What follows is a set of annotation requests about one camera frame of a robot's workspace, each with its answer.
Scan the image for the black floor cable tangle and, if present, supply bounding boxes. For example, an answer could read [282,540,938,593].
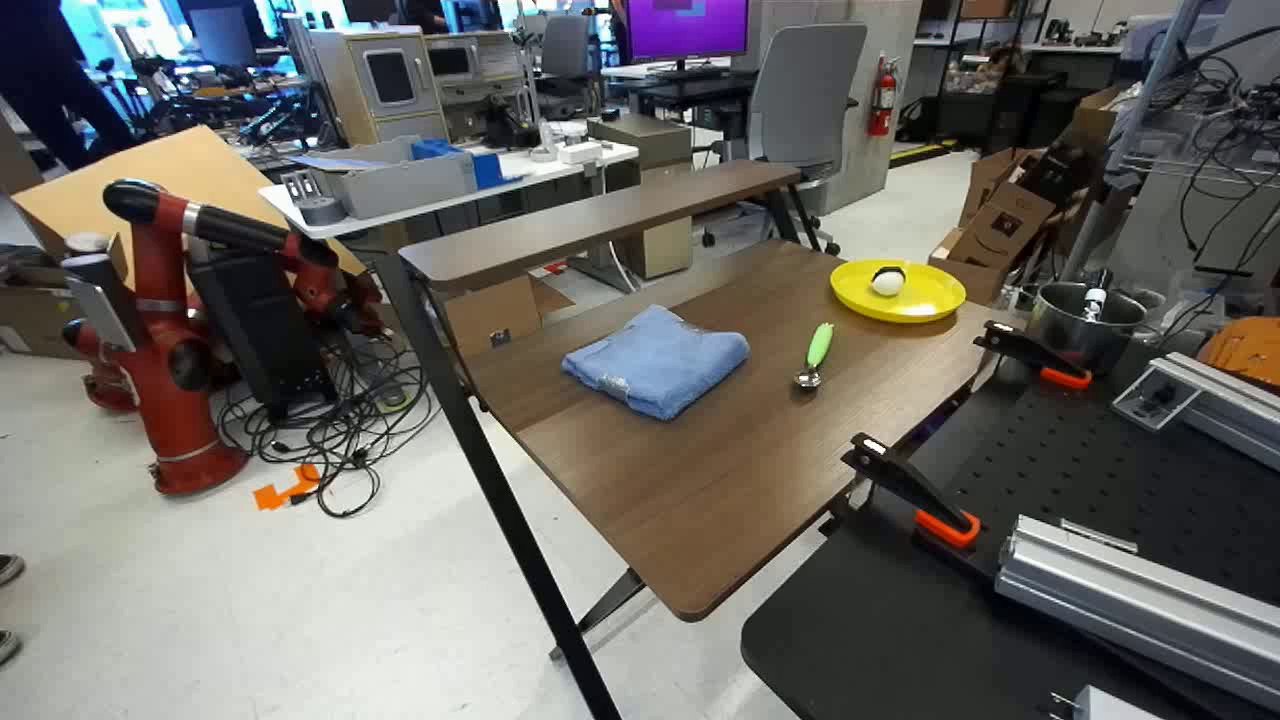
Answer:
[216,335,443,524]

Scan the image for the white lab desk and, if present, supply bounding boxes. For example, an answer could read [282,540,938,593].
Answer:
[257,130,643,243]

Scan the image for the small steel pot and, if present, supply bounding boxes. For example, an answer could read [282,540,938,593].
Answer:
[1020,276,1159,374]

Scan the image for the stacked flattened cardboard boxes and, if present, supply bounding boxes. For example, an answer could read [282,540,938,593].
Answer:
[937,143,1070,303]

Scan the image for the raised wooden shelf board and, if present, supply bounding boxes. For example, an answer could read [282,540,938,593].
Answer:
[396,156,803,286]

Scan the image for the orange floor tape marker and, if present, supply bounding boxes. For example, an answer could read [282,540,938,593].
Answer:
[250,461,326,517]

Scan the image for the black metal table frame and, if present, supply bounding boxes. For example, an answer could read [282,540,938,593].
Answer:
[375,252,652,720]

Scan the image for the cardboard box under shelf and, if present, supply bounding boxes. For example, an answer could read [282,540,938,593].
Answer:
[436,271,577,362]

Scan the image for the yellow round plate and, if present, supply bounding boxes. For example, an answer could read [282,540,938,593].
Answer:
[826,256,971,328]

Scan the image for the red robot on pedestal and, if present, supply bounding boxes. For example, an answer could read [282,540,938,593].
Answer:
[64,176,392,498]

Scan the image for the black perforated breadboard table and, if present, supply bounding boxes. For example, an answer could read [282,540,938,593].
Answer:
[735,351,1280,720]

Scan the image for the green handled metal spoon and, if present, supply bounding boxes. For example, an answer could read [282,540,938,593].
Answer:
[791,318,841,396]

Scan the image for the folded blue towel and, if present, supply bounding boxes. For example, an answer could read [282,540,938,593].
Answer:
[557,303,756,425]

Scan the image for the small blue bin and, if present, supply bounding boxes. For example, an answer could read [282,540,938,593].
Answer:
[469,147,513,193]

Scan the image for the aluminium extrusion rail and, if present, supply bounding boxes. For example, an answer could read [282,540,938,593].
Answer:
[992,510,1280,712]
[1110,349,1280,472]

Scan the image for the red fire extinguisher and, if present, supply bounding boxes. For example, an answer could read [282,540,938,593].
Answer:
[865,53,902,143]

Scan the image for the monitor with purple screen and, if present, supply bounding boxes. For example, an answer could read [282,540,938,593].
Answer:
[610,0,756,67]

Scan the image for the large tan cardboard panel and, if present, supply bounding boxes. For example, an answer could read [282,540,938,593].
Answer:
[9,124,371,292]

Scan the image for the grey office chair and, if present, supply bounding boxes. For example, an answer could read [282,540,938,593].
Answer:
[744,20,871,256]

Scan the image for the grey machine cabinet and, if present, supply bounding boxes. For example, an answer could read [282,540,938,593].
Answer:
[286,20,453,152]

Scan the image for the black clamp orange handle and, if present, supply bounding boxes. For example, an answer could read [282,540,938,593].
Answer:
[971,318,1098,396]
[841,426,987,555]

